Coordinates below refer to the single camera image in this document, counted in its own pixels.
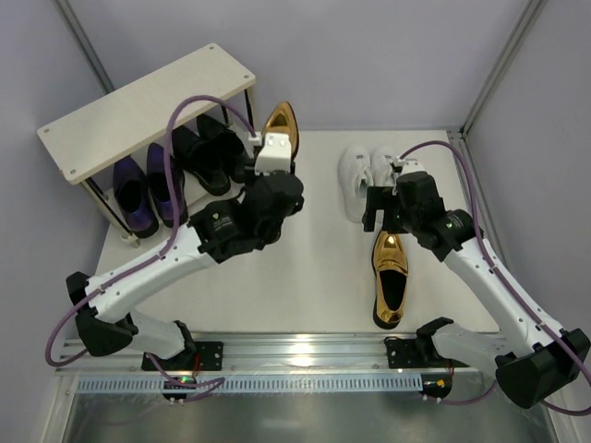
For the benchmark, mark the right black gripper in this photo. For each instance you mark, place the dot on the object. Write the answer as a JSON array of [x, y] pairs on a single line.
[[378, 203]]

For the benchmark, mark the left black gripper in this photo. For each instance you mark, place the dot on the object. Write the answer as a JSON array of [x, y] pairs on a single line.
[[286, 188]]

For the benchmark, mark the white sneaker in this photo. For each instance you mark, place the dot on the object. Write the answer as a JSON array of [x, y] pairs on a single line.
[[381, 160], [355, 177]]

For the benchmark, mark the black loafer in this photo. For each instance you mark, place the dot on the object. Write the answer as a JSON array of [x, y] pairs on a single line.
[[198, 157], [228, 146]]

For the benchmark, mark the gold loafer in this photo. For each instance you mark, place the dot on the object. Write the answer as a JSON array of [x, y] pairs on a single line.
[[283, 121], [390, 266]]

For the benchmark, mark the purple loafer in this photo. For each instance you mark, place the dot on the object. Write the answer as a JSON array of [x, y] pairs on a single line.
[[131, 192], [159, 189]]

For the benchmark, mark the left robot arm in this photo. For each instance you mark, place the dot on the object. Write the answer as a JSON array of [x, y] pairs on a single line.
[[107, 320]]

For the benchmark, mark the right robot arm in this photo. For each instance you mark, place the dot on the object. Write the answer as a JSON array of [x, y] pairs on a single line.
[[535, 356]]

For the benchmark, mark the white two-tier shoe shelf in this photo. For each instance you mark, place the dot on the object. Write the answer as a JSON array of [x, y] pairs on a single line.
[[124, 122]]

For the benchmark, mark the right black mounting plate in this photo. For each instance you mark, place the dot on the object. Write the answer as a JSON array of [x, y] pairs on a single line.
[[415, 353]]

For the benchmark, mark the black mounting plate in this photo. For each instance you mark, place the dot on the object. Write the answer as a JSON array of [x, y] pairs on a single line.
[[415, 353], [197, 355]]

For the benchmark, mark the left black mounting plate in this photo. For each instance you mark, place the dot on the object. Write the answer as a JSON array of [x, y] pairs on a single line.
[[197, 355]]

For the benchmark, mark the right black controller board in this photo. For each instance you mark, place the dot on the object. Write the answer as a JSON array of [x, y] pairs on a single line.
[[436, 388]]

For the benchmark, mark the black controller board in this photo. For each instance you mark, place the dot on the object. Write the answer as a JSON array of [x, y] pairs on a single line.
[[436, 388], [177, 392]]

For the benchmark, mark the left black controller board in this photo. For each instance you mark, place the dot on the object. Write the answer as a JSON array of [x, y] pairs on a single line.
[[177, 392]]

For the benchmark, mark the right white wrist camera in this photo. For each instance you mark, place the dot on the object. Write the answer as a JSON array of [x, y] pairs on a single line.
[[405, 166]]

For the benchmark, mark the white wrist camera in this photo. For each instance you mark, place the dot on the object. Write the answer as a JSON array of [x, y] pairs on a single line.
[[272, 153], [405, 166]]

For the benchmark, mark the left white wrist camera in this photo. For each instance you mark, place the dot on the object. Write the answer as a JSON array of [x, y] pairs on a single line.
[[272, 153]]

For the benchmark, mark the right aluminium floor rail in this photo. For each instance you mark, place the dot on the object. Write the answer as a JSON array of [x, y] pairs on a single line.
[[457, 139]]

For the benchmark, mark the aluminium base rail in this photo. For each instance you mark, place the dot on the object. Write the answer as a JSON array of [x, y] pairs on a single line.
[[285, 353]]

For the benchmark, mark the slotted grey cable duct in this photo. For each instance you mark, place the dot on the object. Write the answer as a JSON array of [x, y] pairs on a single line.
[[290, 383]]

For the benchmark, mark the right aluminium frame post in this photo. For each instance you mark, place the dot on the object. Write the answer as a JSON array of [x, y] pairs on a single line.
[[524, 24]]

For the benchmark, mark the aluminium frame post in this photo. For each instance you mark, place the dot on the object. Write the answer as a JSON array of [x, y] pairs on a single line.
[[524, 24], [82, 40]]

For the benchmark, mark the left aluminium frame post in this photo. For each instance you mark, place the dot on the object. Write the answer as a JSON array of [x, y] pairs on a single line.
[[82, 40]]

